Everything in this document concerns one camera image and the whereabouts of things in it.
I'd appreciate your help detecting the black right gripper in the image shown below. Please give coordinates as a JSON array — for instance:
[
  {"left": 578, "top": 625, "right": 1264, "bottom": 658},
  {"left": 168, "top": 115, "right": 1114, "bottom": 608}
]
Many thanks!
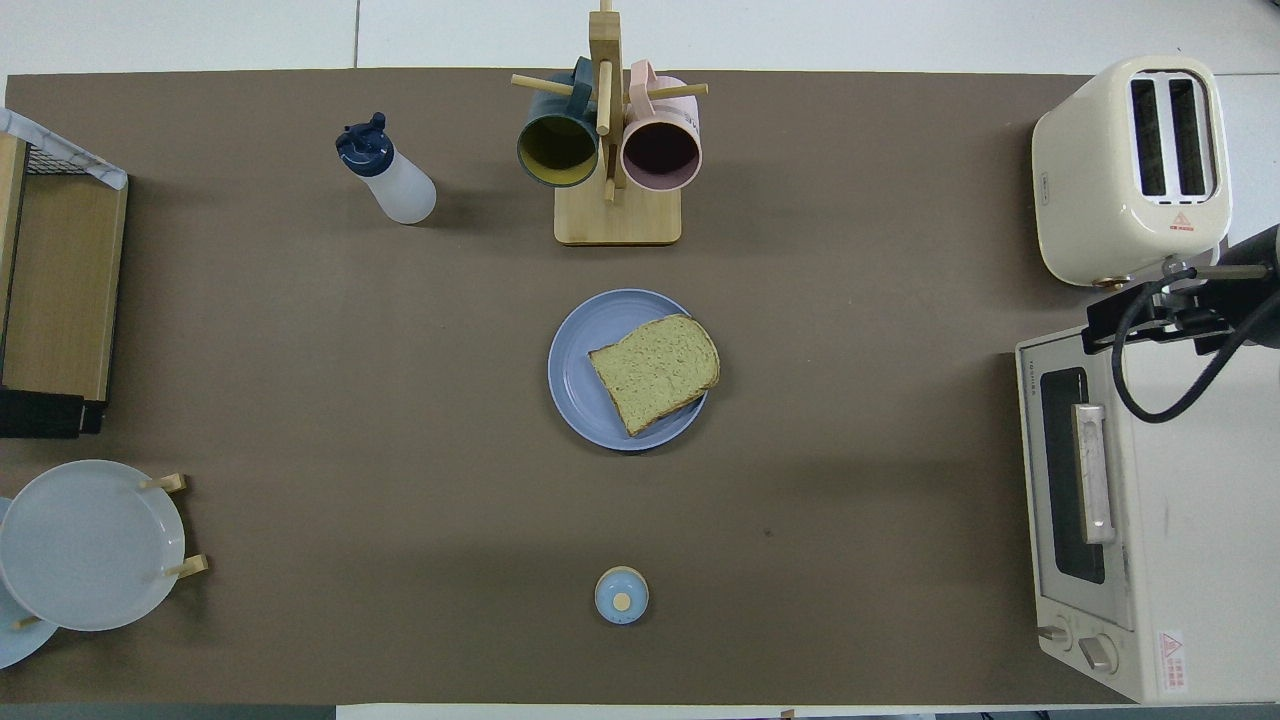
[{"left": 1086, "top": 225, "right": 1280, "bottom": 357}]

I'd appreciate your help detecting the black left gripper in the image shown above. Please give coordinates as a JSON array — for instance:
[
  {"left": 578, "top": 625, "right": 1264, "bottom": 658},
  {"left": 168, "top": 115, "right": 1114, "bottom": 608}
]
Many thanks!
[{"left": 0, "top": 388, "right": 106, "bottom": 440}]

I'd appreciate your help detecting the squeeze bottle with navy cap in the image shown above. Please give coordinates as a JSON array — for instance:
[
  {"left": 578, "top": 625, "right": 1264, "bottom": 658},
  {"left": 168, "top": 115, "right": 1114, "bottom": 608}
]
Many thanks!
[{"left": 335, "top": 112, "right": 438, "bottom": 226}]

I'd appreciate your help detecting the slice of bread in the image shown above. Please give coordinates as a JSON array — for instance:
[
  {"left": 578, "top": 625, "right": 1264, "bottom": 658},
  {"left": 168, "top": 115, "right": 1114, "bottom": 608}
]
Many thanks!
[{"left": 587, "top": 314, "right": 722, "bottom": 439}]

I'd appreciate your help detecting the wooden plate rack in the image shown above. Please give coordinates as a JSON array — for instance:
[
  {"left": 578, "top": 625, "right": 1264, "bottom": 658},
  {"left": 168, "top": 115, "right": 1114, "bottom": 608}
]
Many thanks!
[{"left": 15, "top": 473, "right": 210, "bottom": 631}]

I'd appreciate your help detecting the grey white plate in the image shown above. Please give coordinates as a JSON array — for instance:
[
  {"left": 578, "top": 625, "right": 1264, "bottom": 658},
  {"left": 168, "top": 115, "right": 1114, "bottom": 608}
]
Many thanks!
[{"left": 0, "top": 459, "right": 187, "bottom": 632}]

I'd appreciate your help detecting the light blue plate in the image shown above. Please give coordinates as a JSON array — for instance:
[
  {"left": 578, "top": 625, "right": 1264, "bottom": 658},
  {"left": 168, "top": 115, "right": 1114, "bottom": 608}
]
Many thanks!
[{"left": 0, "top": 497, "right": 61, "bottom": 670}]

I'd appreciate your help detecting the cream toaster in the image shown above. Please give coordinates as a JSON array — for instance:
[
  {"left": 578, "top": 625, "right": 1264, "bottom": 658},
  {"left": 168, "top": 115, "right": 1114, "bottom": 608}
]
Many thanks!
[{"left": 1031, "top": 55, "right": 1233, "bottom": 291}]

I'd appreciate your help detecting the brown table mat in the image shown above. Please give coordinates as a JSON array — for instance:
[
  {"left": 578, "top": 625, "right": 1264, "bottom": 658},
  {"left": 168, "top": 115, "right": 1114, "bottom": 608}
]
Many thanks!
[{"left": 0, "top": 68, "right": 1233, "bottom": 706}]

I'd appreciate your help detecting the white toaster oven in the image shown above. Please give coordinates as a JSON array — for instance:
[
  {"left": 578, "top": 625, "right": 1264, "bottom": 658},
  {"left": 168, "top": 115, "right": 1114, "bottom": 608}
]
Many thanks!
[{"left": 1015, "top": 315, "right": 1280, "bottom": 704}]

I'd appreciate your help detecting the pink mug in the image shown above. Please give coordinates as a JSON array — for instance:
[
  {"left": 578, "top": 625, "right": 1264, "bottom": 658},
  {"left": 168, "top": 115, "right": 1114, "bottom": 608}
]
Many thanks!
[{"left": 621, "top": 60, "right": 704, "bottom": 194}]

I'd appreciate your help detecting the wooden mug tree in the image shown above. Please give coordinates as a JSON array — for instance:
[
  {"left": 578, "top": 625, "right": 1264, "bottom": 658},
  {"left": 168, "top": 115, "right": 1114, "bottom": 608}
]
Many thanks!
[{"left": 511, "top": 0, "right": 709, "bottom": 247}]

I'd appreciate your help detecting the dark teal mug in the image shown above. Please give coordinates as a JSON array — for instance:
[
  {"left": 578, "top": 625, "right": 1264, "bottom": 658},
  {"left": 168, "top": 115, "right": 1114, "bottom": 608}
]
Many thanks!
[{"left": 516, "top": 57, "right": 601, "bottom": 189}]

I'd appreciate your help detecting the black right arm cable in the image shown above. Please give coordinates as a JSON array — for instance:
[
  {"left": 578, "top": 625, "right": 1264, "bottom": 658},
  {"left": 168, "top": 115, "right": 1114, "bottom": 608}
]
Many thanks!
[{"left": 1110, "top": 265, "right": 1280, "bottom": 425}]

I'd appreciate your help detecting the wooden shelf with wire basket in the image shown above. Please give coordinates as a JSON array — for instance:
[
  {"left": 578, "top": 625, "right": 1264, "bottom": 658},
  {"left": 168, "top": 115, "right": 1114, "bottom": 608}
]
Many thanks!
[{"left": 0, "top": 130, "right": 129, "bottom": 406}]

